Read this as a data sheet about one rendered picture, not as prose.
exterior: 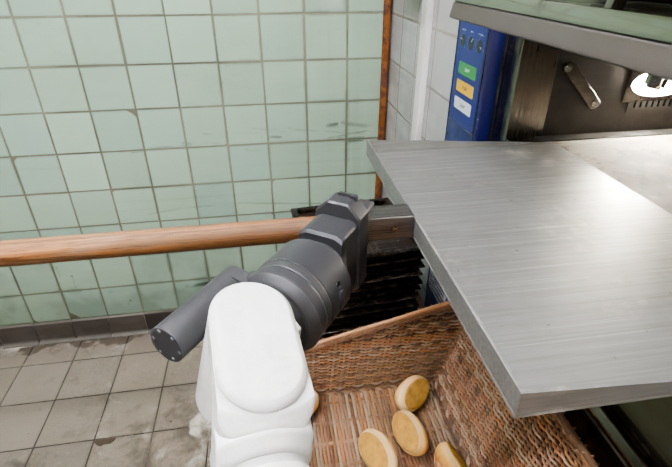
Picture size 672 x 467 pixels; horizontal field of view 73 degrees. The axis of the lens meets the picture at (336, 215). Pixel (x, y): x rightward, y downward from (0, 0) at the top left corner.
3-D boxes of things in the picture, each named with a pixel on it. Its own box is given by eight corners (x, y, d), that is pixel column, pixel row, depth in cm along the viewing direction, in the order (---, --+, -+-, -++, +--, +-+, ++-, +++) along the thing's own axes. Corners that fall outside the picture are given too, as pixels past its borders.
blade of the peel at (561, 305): (514, 419, 34) (521, 393, 33) (365, 154, 82) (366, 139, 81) (909, 362, 39) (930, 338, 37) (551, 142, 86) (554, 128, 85)
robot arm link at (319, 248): (379, 293, 54) (335, 361, 45) (310, 272, 58) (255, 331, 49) (385, 199, 48) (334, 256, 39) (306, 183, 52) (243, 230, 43)
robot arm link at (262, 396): (286, 276, 38) (330, 434, 28) (267, 341, 43) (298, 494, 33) (205, 278, 35) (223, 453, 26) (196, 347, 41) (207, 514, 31)
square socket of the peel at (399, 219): (342, 245, 55) (342, 221, 54) (337, 230, 59) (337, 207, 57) (414, 239, 56) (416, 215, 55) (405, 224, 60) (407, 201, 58)
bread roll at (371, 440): (378, 486, 86) (394, 485, 90) (397, 458, 86) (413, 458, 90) (349, 446, 94) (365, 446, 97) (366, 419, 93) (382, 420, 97)
